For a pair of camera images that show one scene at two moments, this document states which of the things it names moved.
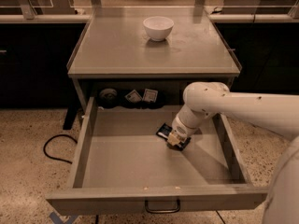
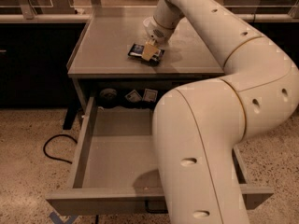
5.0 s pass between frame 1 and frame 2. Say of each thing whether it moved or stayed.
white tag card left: stayed
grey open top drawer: stayed
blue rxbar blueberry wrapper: moved
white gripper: moved
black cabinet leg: stayed
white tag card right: stayed
